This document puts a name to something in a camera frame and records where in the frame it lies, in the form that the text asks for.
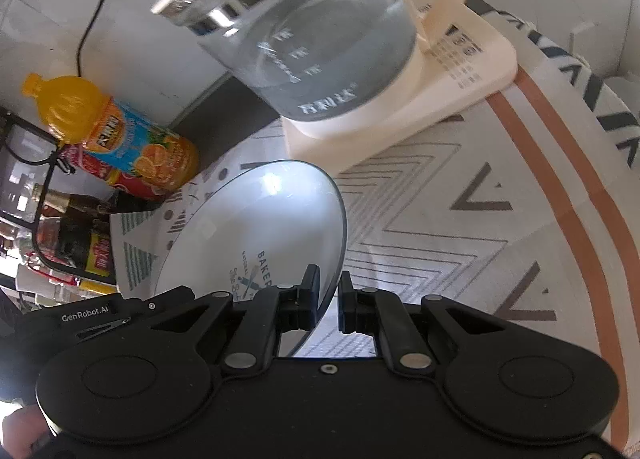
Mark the white bakery print plate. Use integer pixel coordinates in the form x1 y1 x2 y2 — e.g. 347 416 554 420
153 160 347 341

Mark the black wire kitchen rack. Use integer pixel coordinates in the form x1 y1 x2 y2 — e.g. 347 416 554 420
1 109 70 289

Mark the red cola can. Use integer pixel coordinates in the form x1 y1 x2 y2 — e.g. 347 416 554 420
61 145 168 202

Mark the beige kettle base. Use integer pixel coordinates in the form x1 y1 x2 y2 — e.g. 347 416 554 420
282 6 518 175

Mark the patterned white table mat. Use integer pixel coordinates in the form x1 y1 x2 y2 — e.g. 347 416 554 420
107 0 640 455

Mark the dark soy sauce bottle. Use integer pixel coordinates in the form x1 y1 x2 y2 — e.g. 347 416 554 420
22 188 116 286

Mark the operator hand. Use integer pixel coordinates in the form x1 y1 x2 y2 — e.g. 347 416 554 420
1 405 50 459

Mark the orange juice bottle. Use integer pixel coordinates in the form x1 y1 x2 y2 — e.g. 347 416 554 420
22 72 200 193

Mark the black power cable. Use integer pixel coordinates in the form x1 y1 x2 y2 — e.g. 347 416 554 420
75 0 117 77

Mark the glass electric kettle beige handle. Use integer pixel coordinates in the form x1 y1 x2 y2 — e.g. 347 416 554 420
152 0 465 123

